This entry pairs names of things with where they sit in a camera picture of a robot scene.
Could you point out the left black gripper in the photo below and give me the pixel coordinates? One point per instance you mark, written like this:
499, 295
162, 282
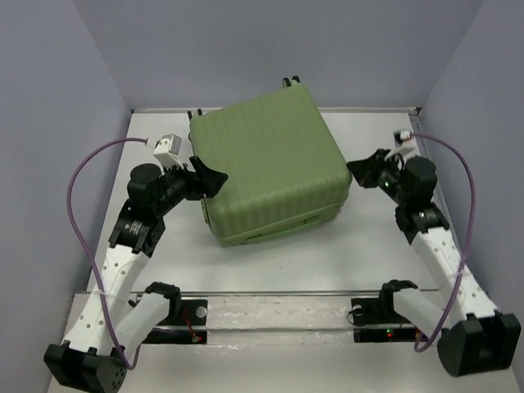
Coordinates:
212, 179

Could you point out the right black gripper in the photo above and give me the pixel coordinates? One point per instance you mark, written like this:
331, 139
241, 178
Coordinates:
365, 170

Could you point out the green hard-shell suitcase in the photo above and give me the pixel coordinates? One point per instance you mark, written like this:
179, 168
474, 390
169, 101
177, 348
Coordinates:
285, 170

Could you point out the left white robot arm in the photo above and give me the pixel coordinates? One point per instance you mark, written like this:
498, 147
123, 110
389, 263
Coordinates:
104, 343

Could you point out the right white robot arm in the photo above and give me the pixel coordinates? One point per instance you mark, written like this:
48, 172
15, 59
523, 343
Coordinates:
472, 335

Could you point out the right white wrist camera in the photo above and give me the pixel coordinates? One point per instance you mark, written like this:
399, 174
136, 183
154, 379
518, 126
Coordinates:
404, 143

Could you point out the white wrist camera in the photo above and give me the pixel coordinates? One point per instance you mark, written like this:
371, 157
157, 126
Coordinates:
404, 143
166, 151

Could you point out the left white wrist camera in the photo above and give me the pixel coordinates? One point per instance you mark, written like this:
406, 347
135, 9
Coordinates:
166, 151

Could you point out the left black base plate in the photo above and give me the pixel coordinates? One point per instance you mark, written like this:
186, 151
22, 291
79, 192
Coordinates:
187, 328

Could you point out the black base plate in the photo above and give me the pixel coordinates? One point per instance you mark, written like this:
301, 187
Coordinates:
380, 323
187, 328

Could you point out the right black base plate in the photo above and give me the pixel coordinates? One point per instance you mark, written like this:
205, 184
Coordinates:
380, 323

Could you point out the aluminium rail across table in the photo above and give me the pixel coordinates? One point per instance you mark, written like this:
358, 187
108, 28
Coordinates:
280, 293

